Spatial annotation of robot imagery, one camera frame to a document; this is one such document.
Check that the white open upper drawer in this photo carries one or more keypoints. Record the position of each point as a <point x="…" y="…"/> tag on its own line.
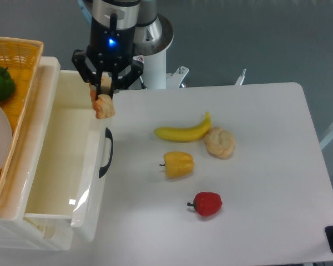
<point x="66" y="190"/>

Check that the round bread roll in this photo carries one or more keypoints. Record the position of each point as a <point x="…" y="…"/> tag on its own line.
<point x="220" y="142"/>

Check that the square toasted bread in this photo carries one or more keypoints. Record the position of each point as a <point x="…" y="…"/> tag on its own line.
<point x="102" y="104"/>

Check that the yellow bell pepper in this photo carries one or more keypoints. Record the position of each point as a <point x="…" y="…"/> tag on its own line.
<point x="177" y="164"/>

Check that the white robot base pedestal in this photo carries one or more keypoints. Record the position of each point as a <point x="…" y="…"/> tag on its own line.
<point x="152" y="42"/>

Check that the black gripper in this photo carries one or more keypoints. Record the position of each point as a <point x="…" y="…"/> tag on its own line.
<point x="110" y="50"/>

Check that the black drawer handle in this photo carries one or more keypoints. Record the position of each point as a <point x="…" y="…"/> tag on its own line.
<point x="107" y="153"/>

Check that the orange woven basket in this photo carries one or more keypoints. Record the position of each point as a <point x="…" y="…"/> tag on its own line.
<point x="21" y="57"/>

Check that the white drawer cabinet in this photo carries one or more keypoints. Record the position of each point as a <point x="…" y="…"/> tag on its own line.
<point x="17" y="231"/>

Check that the red bell pepper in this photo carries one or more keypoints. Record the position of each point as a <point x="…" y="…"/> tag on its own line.
<point x="206" y="203"/>

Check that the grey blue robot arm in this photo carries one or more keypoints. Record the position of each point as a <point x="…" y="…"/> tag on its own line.
<point x="129" y="13"/>

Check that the yellow banana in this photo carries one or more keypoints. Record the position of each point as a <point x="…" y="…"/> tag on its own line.
<point x="185" y="134"/>

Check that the green bell pepper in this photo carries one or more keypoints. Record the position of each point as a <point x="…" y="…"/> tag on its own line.
<point x="7" y="84"/>

